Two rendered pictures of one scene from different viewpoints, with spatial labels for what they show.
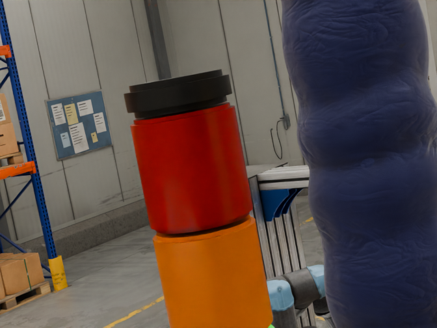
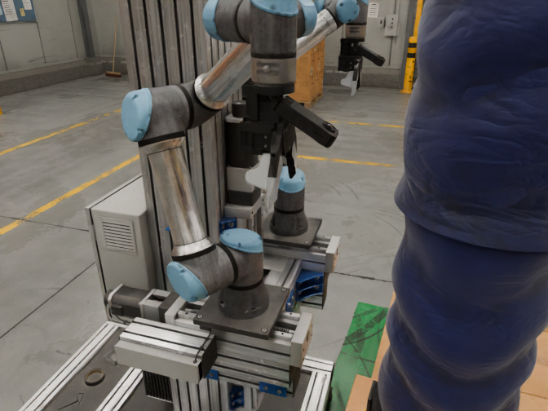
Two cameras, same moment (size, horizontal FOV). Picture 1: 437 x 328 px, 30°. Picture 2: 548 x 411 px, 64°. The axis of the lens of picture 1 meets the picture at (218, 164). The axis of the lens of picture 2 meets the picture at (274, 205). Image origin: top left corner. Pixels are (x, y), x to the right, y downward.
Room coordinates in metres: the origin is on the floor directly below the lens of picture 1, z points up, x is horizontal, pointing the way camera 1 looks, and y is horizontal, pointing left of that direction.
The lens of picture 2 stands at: (0.94, 0.19, 1.85)
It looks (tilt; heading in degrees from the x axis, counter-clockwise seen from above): 25 degrees down; 340
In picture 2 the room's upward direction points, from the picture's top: straight up
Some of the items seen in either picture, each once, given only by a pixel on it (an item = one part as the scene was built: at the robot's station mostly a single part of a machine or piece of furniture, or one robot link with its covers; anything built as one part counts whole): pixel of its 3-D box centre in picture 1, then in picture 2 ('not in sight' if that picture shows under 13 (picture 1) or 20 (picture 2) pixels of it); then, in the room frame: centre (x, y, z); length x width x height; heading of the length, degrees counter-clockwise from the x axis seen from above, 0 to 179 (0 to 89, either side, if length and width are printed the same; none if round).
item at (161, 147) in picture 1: (192, 166); not in sight; (0.38, 0.01, 2.30); 0.05 x 0.05 x 0.05
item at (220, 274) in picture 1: (213, 278); not in sight; (0.38, 0.01, 2.24); 0.05 x 0.05 x 0.05
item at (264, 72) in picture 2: not in sight; (272, 71); (1.65, -0.06, 1.74); 0.08 x 0.08 x 0.05
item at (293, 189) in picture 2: not in sight; (289, 187); (2.36, -0.38, 1.20); 0.13 x 0.12 x 0.14; 173
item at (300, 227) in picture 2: not in sight; (289, 215); (2.35, -0.38, 1.09); 0.15 x 0.15 x 0.10
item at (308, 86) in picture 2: not in sight; (292, 55); (9.16, -3.14, 0.87); 1.21 x 1.02 x 1.74; 143
